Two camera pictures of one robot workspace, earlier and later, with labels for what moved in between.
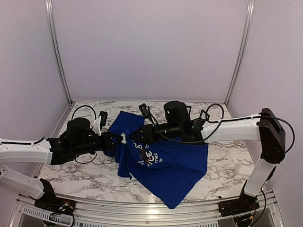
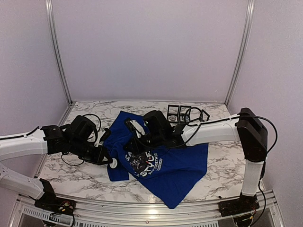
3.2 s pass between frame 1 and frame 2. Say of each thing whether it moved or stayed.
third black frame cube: stayed
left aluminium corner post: stayed
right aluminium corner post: stayed
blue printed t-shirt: moved
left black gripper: moved
